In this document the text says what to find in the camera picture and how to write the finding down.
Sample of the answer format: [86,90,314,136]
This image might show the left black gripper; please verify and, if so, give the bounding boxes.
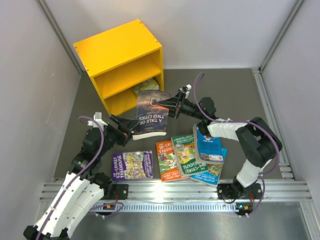
[98,114,141,158]

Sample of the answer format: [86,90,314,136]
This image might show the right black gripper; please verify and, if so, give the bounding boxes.
[156,91,205,121]

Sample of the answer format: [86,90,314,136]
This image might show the dark Tale of Two Cities book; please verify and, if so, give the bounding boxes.
[132,90,170,141]

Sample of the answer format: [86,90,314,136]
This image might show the lime 65-storey treehouse book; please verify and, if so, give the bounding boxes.
[131,78,160,96]

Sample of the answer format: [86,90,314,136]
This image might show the purple 52-storey treehouse book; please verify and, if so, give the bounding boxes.
[111,150,154,182]

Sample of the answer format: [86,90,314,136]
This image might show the blue thick paperback book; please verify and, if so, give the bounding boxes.
[192,124,226,165]

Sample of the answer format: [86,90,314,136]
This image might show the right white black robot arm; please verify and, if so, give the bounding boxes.
[150,91,283,200]

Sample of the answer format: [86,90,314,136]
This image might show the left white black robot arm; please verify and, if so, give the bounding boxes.
[23,112,140,240]

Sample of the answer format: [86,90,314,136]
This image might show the green 104-storey treehouse book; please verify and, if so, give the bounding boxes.
[171,134,209,177]

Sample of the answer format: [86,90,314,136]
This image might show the orange 78-storey treehouse book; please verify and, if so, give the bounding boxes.
[156,141,188,182]

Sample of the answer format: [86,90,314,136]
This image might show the yellow wooden shelf box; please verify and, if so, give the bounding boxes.
[73,19,165,115]

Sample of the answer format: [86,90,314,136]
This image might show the light blue treehouse book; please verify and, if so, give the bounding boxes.
[189,163,223,188]

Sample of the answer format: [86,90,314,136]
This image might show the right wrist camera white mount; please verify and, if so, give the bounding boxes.
[179,84,192,99]

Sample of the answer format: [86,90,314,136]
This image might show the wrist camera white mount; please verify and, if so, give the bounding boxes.
[179,84,192,99]
[87,112,107,129]

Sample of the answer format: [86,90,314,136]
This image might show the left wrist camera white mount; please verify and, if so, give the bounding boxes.
[87,112,107,129]

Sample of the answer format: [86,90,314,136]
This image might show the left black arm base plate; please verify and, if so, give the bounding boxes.
[109,183,129,201]

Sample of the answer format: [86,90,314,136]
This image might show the aluminium mounting rail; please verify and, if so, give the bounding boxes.
[39,178,313,213]

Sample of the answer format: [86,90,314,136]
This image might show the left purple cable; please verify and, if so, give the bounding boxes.
[34,115,125,240]

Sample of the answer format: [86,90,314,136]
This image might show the purple cable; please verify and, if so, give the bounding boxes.
[34,115,125,240]
[193,72,283,218]

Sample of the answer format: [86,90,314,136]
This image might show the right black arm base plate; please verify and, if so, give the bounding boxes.
[217,183,262,201]

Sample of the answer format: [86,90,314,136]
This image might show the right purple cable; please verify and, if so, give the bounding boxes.
[193,72,283,218]

